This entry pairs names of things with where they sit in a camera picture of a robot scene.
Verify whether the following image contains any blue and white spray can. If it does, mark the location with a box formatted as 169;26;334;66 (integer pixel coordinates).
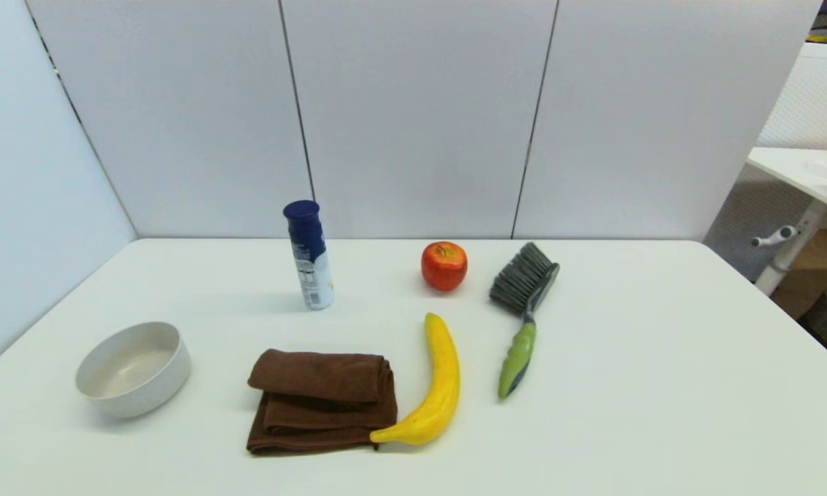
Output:
283;200;336;311

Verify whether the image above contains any folded brown towel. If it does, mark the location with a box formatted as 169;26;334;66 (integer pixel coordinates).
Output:
246;349;398;456

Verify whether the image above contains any white desk leg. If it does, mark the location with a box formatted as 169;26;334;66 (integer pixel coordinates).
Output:
755;200;827;297

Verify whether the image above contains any yellow banana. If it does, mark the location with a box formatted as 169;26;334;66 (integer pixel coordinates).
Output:
370;313;462;446

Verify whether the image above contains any white desk crank handle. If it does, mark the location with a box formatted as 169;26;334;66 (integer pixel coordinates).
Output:
752;225;798;248

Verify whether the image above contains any brown cardboard box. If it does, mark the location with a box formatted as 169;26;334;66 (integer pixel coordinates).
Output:
772;229;827;321

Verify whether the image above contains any white background desk top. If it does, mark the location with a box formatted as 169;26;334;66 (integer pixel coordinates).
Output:
747;147;827;221

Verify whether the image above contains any grey brush with green handle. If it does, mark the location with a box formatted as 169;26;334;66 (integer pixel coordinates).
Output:
489;242;561;401

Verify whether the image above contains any white round bowl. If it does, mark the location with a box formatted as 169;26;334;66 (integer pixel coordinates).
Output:
75;322;192;420

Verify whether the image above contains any red apple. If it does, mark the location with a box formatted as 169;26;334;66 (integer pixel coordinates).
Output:
421;241;469;291

